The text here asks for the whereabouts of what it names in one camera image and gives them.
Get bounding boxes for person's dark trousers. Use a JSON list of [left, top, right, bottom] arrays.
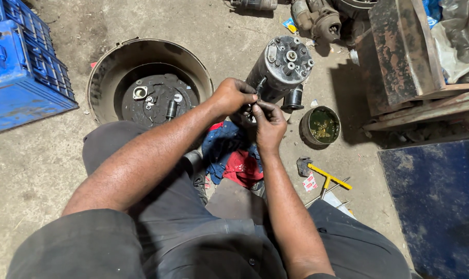
[[6, 120, 413, 279]]

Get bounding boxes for thin metal rod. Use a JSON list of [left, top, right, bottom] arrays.
[[304, 177, 351, 208]]

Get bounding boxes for person's black shoe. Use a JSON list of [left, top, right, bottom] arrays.
[[182, 150, 210, 206]]

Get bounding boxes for rusty metal box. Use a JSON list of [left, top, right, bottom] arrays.
[[355, 0, 448, 117]]

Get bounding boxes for yellow blue wrapper scrap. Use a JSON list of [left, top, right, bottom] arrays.
[[282, 17, 299, 35]]

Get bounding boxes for small black cylinder part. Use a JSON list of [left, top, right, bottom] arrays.
[[165, 99, 179, 120]]

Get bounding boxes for grey crumpled cloth scrap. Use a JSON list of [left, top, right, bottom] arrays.
[[296, 156, 313, 177]]

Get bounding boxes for round metal pan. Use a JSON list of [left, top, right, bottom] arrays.
[[86, 37, 215, 128]]

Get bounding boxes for clear plastic sheet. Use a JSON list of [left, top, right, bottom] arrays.
[[430, 0, 469, 84]]

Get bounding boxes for grey cylindrical motor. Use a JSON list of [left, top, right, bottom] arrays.
[[230, 0, 278, 11]]

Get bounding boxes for tin can of grease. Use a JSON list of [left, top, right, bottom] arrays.
[[299, 106, 342, 147]]

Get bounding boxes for red white paper wrapper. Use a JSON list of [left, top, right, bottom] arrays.
[[302, 172, 319, 193]]

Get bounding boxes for black cylindrical solenoid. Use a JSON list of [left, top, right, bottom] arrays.
[[282, 84, 305, 112]]

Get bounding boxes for person's left hand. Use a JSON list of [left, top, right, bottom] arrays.
[[210, 78, 259, 119]]

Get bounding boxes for red rag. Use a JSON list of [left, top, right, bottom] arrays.
[[223, 150, 264, 189]]

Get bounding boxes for dark blue metal panel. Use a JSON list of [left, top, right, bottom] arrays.
[[377, 137, 469, 279]]

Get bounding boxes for person's right hand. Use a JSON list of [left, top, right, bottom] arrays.
[[252, 100, 288, 154]]

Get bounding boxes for dirty starter motor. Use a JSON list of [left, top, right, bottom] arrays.
[[290, 0, 342, 44]]

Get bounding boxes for blue rag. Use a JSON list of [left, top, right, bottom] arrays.
[[201, 121, 263, 185]]

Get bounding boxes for blue car battery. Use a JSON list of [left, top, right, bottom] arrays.
[[0, 0, 79, 137]]

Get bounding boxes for grey starter motor housing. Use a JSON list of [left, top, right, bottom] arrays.
[[245, 36, 316, 104]]

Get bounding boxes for yellow T-handle wrench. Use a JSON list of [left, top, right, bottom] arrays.
[[307, 163, 353, 200]]

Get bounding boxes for wooden frame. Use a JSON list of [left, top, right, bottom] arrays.
[[362, 82, 469, 132]]

